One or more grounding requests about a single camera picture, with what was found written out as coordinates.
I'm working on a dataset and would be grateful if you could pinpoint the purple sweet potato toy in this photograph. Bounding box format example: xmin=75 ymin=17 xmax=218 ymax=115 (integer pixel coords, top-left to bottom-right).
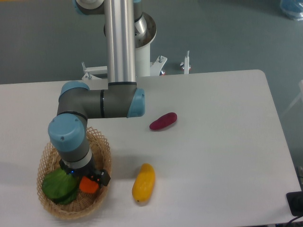
xmin=149 ymin=112 xmax=178 ymax=131

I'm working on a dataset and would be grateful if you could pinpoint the blue plastic bag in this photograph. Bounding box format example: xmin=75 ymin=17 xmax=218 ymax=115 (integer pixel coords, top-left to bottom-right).
xmin=280 ymin=0 xmax=303 ymax=21

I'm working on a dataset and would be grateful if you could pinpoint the woven wicker basket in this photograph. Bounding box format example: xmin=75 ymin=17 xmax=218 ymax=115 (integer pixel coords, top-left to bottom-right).
xmin=36 ymin=127 xmax=112 ymax=220

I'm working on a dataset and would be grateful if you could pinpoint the black device at table edge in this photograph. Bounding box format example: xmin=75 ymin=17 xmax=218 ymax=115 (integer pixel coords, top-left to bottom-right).
xmin=286 ymin=191 xmax=303 ymax=216

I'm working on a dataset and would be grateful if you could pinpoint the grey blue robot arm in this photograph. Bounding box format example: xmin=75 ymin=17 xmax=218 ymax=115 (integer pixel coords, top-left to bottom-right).
xmin=48 ymin=0 xmax=145 ymax=187

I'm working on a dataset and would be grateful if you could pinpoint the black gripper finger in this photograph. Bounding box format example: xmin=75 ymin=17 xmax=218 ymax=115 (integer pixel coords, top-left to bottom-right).
xmin=91 ymin=169 xmax=111 ymax=188

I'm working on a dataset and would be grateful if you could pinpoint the green bok choy toy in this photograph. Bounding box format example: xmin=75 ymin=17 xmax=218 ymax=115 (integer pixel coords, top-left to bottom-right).
xmin=42 ymin=168 xmax=79 ymax=205

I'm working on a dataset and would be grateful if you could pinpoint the white stand leg with caster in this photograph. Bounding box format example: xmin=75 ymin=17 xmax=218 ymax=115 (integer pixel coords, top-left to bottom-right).
xmin=180 ymin=50 xmax=191 ymax=74

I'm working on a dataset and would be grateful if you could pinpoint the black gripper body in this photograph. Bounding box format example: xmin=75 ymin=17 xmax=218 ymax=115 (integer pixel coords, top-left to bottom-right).
xmin=59 ymin=158 xmax=99 ymax=181

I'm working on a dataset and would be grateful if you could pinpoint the white chair frame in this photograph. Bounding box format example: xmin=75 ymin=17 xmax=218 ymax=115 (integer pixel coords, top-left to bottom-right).
xmin=283 ymin=80 xmax=303 ymax=115

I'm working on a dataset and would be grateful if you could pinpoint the orange toy fruit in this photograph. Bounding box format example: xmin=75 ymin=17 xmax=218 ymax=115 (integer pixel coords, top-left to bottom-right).
xmin=79 ymin=176 xmax=99 ymax=194

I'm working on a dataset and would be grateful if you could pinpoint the yellow mango toy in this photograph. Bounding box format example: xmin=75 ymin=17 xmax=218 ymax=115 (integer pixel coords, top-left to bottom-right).
xmin=132 ymin=163 xmax=156 ymax=203

